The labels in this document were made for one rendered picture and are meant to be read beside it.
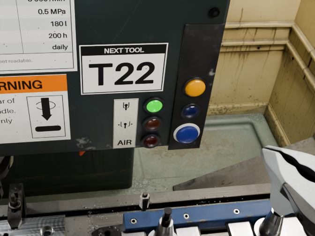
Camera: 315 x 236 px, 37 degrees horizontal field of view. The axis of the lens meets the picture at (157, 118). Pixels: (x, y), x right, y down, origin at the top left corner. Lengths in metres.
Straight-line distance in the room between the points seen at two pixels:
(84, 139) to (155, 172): 1.29
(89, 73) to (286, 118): 1.53
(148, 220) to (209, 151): 1.07
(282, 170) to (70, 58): 0.26
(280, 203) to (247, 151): 1.53
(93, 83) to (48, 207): 0.88
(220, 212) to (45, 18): 0.62
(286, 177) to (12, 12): 0.32
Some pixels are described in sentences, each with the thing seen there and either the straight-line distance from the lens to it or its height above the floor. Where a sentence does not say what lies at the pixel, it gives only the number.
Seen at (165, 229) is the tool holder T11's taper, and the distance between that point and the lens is 0.88.
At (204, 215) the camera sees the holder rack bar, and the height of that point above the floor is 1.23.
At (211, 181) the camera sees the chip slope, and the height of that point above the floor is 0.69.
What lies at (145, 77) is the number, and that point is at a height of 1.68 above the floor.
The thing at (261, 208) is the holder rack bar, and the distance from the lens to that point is 1.02.
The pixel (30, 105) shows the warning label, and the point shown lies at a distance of 0.57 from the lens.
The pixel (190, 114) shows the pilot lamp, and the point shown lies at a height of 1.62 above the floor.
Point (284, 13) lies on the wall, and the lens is 1.88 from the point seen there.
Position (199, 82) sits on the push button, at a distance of 0.56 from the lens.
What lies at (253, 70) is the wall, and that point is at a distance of 2.01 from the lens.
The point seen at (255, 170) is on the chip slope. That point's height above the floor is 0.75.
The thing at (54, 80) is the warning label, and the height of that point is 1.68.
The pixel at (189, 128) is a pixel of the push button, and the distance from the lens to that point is 0.61.
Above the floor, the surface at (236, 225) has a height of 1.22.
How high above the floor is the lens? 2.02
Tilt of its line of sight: 43 degrees down
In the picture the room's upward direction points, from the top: 6 degrees clockwise
